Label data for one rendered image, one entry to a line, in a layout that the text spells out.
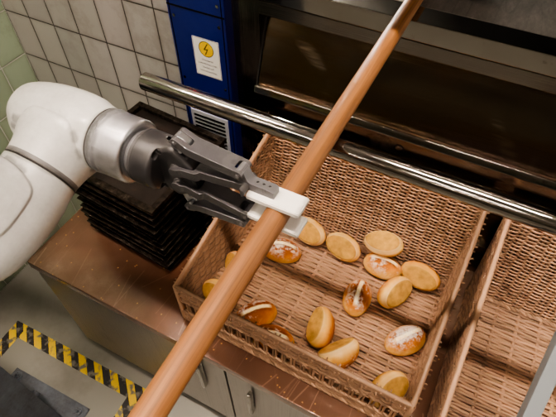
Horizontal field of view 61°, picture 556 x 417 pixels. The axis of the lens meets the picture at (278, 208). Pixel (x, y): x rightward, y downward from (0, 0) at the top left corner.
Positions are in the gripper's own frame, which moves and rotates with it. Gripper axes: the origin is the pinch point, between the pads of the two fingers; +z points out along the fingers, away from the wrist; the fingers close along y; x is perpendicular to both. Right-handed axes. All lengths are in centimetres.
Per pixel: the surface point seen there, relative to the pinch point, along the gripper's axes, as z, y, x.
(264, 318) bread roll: -9, 57, -10
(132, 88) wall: -77, 44, -53
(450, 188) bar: 17.8, 2.7, -15.7
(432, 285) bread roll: 23, 57, -37
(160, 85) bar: -29.8, 2.7, -16.0
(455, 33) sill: 9, 2, -53
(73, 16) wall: -92, 25, -53
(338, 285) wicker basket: 3, 61, -29
